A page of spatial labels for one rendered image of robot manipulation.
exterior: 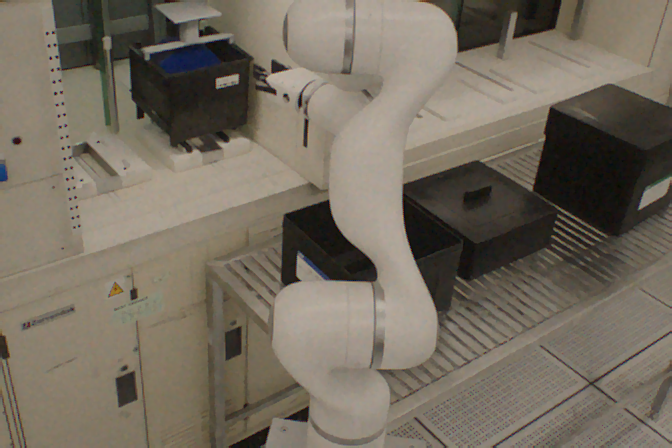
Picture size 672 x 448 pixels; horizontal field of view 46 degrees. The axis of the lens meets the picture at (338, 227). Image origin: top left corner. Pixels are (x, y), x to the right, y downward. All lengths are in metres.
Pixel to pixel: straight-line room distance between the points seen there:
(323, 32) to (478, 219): 0.94
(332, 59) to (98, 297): 0.91
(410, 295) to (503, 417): 1.59
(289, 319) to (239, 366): 1.09
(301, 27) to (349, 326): 0.39
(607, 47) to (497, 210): 1.25
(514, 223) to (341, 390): 0.86
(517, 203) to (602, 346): 1.14
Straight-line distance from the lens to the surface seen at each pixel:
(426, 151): 2.16
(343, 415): 1.14
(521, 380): 2.75
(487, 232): 1.82
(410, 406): 1.51
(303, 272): 1.66
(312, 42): 1.02
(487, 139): 2.33
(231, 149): 1.99
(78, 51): 2.52
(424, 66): 1.03
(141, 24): 2.56
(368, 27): 1.02
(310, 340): 1.04
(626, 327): 3.11
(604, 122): 2.09
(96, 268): 1.71
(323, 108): 1.49
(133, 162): 1.93
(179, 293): 1.86
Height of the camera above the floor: 1.84
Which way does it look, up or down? 34 degrees down
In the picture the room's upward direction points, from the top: 5 degrees clockwise
